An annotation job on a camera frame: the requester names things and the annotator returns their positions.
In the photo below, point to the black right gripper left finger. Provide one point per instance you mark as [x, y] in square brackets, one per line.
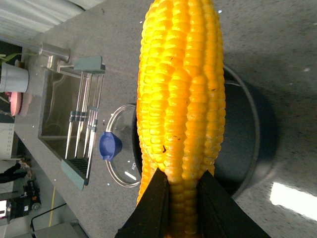
[150, 217]

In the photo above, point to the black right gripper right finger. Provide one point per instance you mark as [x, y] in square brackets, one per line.
[220, 216]

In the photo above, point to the glass pot lid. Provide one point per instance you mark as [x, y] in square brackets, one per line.
[116, 147]

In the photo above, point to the yellow corn cob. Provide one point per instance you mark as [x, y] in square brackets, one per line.
[180, 103]

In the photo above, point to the dark blue pot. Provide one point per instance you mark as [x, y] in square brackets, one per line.
[250, 139]

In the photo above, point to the white plant pot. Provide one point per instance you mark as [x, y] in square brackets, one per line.
[13, 79]

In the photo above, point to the green sink drying rack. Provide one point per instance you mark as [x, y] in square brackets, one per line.
[83, 121]

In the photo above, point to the steel sink basin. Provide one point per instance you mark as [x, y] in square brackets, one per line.
[59, 98]

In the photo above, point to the black equipment cart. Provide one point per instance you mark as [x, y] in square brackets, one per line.
[18, 204]

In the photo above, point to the person in black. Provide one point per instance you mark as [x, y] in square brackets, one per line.
[21, 170]

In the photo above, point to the pink dish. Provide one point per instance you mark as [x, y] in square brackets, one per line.
[19, 103]

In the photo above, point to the chrome faucet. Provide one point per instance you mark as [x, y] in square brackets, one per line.
[56, 56]

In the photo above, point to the white curtain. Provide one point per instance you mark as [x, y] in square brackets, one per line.
[25, 19]

